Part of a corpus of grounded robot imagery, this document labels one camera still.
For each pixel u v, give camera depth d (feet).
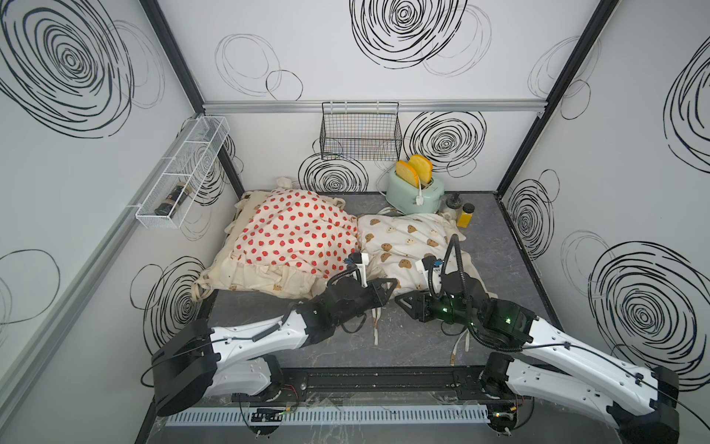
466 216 3.42
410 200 3.32
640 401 1.33
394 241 2.88
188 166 2.41
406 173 3.27
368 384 2.48
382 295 2.20
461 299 1.63
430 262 2.10
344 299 1.79
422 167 3.29
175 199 2.19
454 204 3.43
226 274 2.73
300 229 2.84
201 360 1.33
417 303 2.07
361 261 2.26
